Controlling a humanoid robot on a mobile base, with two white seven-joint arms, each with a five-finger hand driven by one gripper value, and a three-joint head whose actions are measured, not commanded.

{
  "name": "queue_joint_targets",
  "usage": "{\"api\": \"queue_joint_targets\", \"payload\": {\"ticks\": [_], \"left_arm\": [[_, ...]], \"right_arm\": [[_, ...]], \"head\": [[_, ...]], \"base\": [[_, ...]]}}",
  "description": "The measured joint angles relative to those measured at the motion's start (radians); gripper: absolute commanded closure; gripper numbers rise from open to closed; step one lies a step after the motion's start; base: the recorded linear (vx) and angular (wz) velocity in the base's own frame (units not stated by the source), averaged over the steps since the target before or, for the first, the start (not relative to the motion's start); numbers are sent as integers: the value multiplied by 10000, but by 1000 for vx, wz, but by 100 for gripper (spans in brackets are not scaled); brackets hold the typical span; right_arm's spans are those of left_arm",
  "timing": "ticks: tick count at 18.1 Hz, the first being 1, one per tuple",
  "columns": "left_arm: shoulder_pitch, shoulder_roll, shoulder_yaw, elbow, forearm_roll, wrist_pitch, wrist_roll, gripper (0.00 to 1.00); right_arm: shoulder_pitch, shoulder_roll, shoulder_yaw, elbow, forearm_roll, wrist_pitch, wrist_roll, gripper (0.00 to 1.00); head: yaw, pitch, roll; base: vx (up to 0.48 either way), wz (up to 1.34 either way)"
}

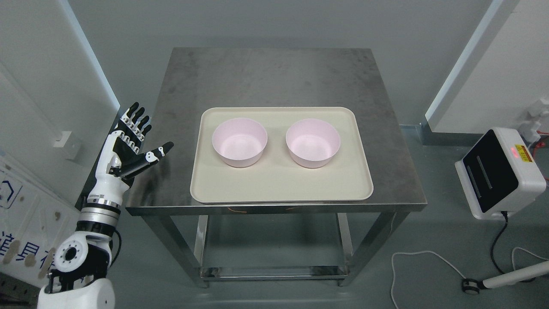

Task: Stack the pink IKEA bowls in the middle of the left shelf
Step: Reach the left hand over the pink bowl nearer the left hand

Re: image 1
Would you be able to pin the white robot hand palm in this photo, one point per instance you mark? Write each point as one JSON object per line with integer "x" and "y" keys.
{"x": 120, "y": 150}

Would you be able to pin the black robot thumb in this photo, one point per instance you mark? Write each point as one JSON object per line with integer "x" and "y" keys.
{"x": 132, "y": 164}

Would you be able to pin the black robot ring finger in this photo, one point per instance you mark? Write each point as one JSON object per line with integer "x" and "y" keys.
{"x": 135, "y": 118}

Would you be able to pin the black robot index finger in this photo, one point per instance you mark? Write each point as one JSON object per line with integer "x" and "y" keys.
{"x": 141, "y": 132}

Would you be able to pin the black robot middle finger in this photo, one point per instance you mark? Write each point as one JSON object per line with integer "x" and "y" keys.
{"x": 142, "y": 122}

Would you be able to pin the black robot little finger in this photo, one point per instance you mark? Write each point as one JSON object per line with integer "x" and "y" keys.
{"x": 126, "y": 117}

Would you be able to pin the pink bowl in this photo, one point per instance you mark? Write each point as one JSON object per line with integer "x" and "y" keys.
{"x": 240, "y": 142}
{"x": 312, "y": 143}

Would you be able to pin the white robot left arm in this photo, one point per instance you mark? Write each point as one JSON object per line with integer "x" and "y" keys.
{"x": 78, "y": 279}

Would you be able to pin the stainless steel table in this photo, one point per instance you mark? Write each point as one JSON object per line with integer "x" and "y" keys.
{"x": 197, "y": 79}

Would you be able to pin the white signboard with text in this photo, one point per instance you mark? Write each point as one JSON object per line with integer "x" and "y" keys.
{"x": 33, "y": 223}

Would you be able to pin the beige plastic tray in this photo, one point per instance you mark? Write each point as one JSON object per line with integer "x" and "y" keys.
{"x": 276, "y": 177}

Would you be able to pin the white wheeled stand leg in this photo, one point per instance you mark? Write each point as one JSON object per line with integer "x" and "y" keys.
{"x": 473, "y": 287}

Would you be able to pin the white black box device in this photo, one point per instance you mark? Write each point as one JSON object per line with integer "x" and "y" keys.
{"x": 499, "y": 175}

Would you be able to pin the white wall socket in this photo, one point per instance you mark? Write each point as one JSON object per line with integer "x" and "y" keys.
{"x": 67, "y": 146}

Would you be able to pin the white wall plug adapter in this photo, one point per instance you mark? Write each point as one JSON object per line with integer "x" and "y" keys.
{"x": 535, "y": 113}

